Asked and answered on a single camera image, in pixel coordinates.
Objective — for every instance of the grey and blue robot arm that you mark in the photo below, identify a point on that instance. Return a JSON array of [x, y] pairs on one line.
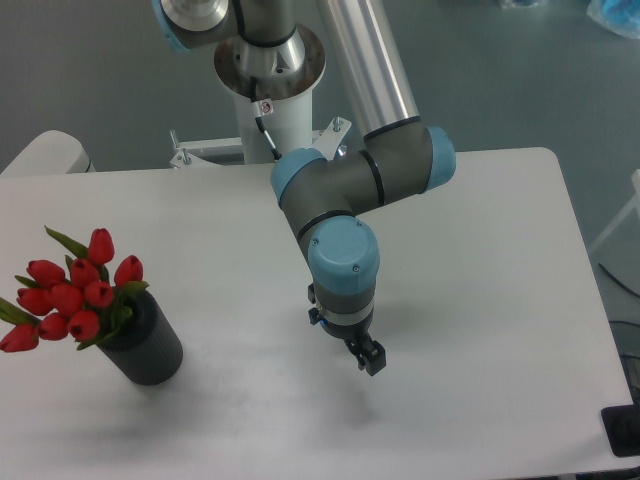
[[323, 199]]

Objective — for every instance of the white metal base frame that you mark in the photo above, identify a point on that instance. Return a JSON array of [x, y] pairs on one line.
[[228, 151]]

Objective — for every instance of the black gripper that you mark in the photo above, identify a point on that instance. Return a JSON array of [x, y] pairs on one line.
[[348, 318]]

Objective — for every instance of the white furniture at right edge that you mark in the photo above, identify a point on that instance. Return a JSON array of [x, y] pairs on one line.
[[631, 206]]

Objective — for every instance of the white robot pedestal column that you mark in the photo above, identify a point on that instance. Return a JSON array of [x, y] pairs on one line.
[[272, 91]]

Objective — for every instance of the white rounded chair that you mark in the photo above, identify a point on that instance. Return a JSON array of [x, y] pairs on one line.
[[51, 153]]

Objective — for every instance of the red tulip bouquet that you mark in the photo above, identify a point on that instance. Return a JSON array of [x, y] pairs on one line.
[[80, 299]]

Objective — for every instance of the dark grey ribbed vase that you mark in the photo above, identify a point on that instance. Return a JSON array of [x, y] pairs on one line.
[[147, 351]]

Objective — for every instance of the black device at table edge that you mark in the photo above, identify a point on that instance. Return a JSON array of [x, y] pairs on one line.
[[622, 428]]

